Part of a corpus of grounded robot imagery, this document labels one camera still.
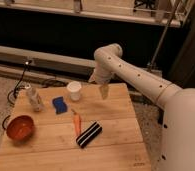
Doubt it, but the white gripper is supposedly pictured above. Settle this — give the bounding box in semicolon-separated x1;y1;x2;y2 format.
88;66;111;99

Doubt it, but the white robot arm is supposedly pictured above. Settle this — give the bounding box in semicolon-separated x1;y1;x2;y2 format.
89;43;195;171

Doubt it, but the black white striped cloth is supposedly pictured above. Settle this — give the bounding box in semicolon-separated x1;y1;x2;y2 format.
76;122;102;149

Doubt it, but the blue sponge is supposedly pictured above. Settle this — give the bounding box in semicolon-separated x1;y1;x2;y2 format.
52;97;67;114

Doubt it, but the metal pole stand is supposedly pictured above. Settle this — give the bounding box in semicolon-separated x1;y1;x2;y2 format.
147;0;181;71

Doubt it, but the clear plastic bottle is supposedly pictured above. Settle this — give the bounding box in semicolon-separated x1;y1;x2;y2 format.
25;84;44;112

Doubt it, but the orange bowl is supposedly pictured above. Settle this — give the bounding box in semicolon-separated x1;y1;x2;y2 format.
6;115;35;141

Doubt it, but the black cable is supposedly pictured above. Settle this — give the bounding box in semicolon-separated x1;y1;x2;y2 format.
1;59;35;131

